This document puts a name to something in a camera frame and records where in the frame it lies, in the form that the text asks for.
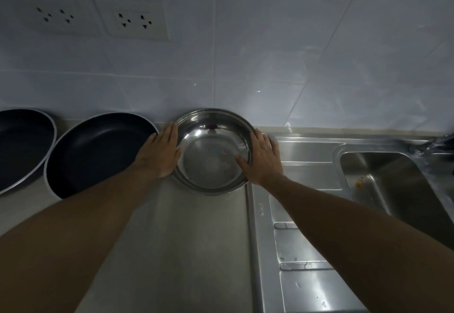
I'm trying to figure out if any person's right hand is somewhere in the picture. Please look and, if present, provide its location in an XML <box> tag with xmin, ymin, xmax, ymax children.
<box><xmin>235</xmin><ymin>128</ymin><xmax>284</xmax><ymax>188</ymax></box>

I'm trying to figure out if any wide steel two-handled pan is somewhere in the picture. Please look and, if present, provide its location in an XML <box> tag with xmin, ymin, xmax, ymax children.
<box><xmin>170</xmin><ymin>108</ymin><xmax>279</xmax><ymax>195</ymax></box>

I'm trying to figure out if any black frying pan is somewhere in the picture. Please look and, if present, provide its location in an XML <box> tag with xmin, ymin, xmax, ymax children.
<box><xmin>44</xmin><ymin>112</ymin><xmax>159</xmax><ymax>200</ymax></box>
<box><xmin>0</xmin><ymin>108</ymin><xmax>58</xmax><ymax>196</ymax></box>

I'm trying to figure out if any chrome gooseneck faucet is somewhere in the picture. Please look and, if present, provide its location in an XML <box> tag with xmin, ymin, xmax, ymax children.
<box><xmin>410</xmin><ymin>133</ymin><xmax>454</xmax><ymax>158</ymax></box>

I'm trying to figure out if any stainless steel double sink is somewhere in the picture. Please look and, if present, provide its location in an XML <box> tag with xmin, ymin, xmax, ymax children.
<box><xmin>246</xmin><ymin>132</ymin><xmax>454</xmax><ymax>313</ymax></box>

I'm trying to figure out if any person's left hand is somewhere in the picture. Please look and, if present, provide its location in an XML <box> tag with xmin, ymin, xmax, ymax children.
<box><xmin>134</xmin><ymin>121</ymin><xmax>182</xmax><ymax>179</ymax></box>

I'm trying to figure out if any person's left forearm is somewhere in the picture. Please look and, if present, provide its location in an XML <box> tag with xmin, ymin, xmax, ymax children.
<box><xmin>0</xmin><ymin>164</ymin><xmax>167</xmax><ymax>313</ymax></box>

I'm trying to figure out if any person's right forearm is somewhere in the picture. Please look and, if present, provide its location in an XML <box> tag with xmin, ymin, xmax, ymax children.
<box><xmin>262</xmin><ymin>174</ymin><xmax>454</xmax><ymax>313</ymax></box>

